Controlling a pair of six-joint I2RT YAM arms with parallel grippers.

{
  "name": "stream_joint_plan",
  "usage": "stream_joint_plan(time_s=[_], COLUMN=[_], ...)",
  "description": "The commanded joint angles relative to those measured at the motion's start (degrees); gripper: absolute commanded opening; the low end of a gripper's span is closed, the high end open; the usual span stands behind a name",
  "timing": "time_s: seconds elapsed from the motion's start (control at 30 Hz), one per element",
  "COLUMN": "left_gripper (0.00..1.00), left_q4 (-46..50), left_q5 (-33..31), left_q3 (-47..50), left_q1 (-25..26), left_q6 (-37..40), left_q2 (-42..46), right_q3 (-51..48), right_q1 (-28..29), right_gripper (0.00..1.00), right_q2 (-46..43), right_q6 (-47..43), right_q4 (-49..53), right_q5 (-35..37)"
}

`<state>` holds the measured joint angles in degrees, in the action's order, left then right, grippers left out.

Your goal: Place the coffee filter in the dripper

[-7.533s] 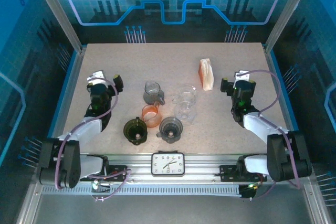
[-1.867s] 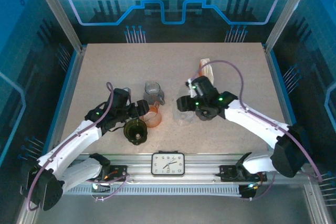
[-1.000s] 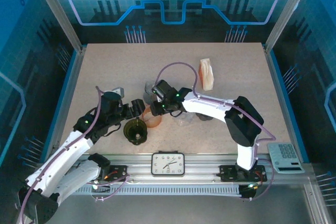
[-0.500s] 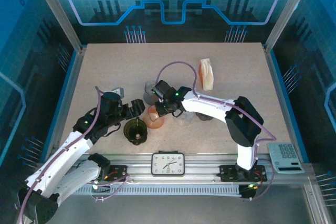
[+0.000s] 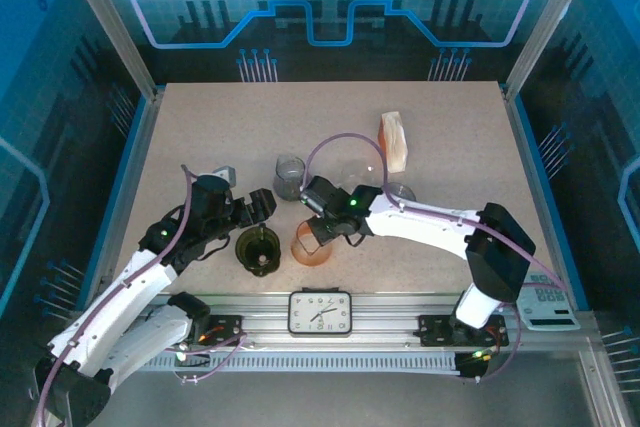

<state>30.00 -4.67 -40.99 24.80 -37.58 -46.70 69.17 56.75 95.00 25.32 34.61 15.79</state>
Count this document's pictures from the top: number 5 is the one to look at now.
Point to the blue-edged table side rail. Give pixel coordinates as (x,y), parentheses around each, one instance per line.
(131,187)
(542,197)

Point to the grey transparent beaker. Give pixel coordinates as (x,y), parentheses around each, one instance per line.
(289,179)

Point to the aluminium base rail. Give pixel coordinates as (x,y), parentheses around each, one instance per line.
(390,307)

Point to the white calculator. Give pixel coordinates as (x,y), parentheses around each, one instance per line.
(545,304)

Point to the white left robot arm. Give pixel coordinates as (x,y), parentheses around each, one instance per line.
(115,297)

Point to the orange transparent cup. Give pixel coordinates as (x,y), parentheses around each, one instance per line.
(311,258)

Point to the orange filter holder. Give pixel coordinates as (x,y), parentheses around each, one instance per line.
(395,165)

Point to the aluminium frame post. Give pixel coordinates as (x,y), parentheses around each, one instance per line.
(113,22)
(549,22)

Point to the white-faced black clock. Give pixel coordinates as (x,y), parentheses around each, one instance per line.
(320,313)

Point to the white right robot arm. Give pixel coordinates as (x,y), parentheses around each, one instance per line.
(425,227)

